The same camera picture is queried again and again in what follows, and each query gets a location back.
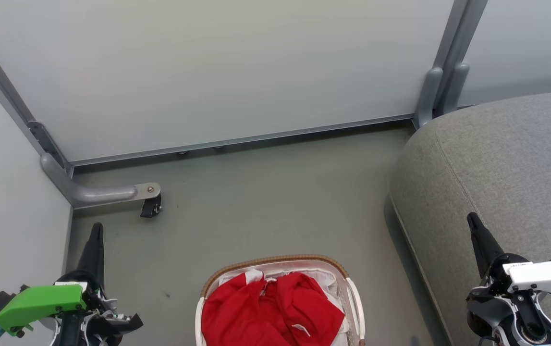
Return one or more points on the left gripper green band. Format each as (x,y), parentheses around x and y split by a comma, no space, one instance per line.
(40,302)

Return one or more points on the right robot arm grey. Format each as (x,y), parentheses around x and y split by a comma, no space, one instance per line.
(501,317)

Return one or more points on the grey metal partition foot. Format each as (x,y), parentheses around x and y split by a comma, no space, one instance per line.
(97,193)

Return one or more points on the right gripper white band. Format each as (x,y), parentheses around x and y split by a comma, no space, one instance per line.
(544,278)

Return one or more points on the white laundry basket woven rim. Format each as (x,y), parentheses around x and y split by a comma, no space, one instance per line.
(356,307)

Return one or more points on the grey partition post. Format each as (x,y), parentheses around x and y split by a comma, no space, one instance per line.
(441,86)

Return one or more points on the red garment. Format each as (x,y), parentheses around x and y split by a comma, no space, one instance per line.
(265,312)

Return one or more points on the grey fabric sofa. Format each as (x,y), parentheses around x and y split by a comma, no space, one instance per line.
(496,158)

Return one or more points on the white cloth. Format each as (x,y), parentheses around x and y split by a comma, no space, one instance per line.
(327,278)

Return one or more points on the black caster wheel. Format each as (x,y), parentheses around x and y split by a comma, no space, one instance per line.
(150,207)

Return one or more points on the grey partition frame bar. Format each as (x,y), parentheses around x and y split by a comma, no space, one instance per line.
(11,101)

